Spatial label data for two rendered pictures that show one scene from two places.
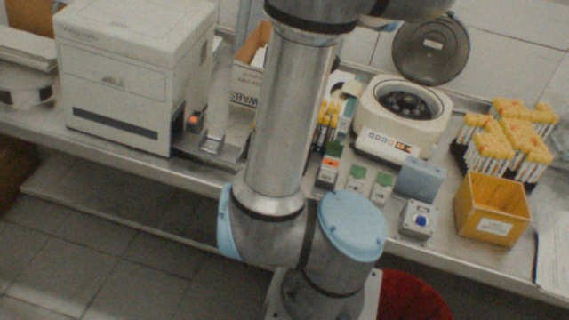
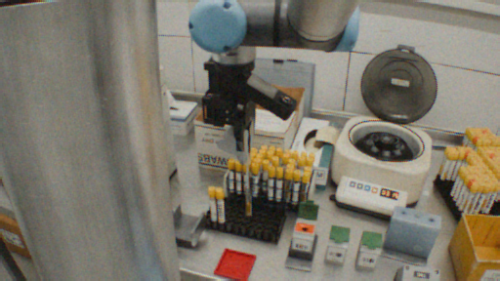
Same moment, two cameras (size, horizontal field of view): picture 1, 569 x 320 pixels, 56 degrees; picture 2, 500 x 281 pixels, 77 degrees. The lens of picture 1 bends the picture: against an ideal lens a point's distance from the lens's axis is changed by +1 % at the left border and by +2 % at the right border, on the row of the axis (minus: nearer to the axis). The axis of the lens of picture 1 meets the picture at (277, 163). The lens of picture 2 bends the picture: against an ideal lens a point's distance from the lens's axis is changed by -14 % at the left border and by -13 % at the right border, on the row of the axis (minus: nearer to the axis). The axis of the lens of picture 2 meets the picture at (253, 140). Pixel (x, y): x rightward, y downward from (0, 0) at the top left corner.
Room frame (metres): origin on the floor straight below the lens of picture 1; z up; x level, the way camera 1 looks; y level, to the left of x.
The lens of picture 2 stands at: (0.48, -0.11, 1.46)
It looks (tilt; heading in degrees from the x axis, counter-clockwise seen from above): 32 degrees down; 9
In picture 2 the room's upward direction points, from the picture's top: straight up
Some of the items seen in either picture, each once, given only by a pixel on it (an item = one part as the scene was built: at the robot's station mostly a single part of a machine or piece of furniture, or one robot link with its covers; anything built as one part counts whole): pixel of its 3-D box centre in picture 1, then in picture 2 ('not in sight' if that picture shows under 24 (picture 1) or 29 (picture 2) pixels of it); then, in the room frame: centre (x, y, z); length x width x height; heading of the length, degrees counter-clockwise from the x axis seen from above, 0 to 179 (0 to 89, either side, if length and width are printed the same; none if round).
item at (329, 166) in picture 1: (328, 172); (304, 238); (0.99, -0.13, 0.92); 0.05 x 0.04 x 0.06; 173
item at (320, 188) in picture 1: (325, 180); (302, 247); (0.99, -0.13, 0.89); 0.09 x 0.05 x 0.04; 173
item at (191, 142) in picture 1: (203, 142); (156, 216); (1.00, 0.19, 0.92); 0.21 x 0.07 x 0.05; 83
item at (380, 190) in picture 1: (380, 188); (368, 251); (0.98, -0.26, 0.91); 0.05 x 0.04 x 0.07; 173
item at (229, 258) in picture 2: not in sight; (235, 264); (0.93, 0.00, 0.88); 0.07 x 0.07 x 0.01; 83
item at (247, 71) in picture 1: (284, 70); (254, 125); (1.37, 0.04, 0.95); 0.29 x 0.25 x 0.15; 173
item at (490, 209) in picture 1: (489, 209); (488, 254); (0.97, -0.52, 0.93); 0.13 x 0.13 x 0.10; 87
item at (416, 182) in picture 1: (418, 180); (410, 234); (1.02, -0.35, 0.92); 0.10 x 0.07 x 0.10; 75
